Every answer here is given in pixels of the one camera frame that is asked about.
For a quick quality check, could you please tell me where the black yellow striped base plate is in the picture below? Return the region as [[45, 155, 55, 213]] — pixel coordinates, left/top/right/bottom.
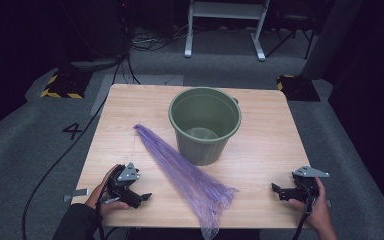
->
[[40, 70, 93, 100], [276, 74, 322, 102]]

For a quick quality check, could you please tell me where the bundle of floor cables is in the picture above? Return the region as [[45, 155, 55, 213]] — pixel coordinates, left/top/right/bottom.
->
[[129, 24, 189, 52]]

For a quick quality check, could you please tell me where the dark post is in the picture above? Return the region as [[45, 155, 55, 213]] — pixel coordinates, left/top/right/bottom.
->
[[57, 0, 93, 75]]

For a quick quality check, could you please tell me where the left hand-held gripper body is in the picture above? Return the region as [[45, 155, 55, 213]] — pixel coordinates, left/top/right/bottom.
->
[[98, 162, 144, 210]]

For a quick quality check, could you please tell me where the person's left hand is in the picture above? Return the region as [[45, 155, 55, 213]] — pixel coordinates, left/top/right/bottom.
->
[[84, 163, 130, 219]]

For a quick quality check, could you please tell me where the black tripod stand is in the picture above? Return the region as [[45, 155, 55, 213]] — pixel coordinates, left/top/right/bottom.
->
[[265, 0, 318, 61]]

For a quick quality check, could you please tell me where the long black floor cable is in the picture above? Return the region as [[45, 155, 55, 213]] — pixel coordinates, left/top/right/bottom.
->
[[21, 54, 129, 240]]

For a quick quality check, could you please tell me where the person's right hand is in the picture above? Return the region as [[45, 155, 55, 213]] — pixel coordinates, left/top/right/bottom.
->
[[287, 176, 334, 234]]

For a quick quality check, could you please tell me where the left hand-held gripper cable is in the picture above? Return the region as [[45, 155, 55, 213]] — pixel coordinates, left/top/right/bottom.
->
[[94, 186, 107, 240]]

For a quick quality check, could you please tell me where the thin black floor cable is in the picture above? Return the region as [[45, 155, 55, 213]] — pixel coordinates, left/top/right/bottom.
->
[[126, 54, 142, 85]]

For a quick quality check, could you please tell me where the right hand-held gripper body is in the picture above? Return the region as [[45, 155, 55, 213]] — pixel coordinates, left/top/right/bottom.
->
[[288, 165, 330, 205]]

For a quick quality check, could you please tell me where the right hand-held gripper cable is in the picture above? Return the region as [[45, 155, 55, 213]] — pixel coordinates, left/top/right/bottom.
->
[[291, 191, 315, 240]]

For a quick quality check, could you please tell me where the small black cabinet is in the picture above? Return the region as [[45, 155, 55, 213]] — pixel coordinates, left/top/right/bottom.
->
[[79, 0, 129, 58]]

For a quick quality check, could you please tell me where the purple plastic bag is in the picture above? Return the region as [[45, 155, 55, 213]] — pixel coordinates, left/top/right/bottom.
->
[[133, 123, 240, 240]]

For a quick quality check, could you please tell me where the white metal stand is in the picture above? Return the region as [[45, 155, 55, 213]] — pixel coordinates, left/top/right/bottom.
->
[[184, 0, 272, 62]]

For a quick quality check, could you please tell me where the grey floor cable cover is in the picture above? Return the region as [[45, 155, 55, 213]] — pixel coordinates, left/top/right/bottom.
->
[[70, 57, 128, 73]]

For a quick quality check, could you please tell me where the green plastic bucket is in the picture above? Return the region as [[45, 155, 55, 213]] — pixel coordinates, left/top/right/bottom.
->
[[168, 86, 243, 167]]

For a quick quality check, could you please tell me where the grey column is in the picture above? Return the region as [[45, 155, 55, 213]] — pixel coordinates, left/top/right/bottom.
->
[[300, 0, 364, 81]]

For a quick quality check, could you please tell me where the hand-held gripper cable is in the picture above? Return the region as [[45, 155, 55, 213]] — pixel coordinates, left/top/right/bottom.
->
[[291, 191, 315, 240], [94, 186, 107, 240]]

